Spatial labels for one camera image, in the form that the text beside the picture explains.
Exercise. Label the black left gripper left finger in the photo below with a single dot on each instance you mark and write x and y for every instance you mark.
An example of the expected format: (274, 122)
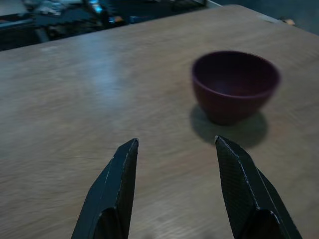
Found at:
(112, 194)

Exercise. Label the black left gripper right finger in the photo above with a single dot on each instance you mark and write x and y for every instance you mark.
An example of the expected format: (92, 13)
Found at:
(249, 194)

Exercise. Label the dark red bowl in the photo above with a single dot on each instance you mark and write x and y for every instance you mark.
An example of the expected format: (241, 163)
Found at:
(231, 84)

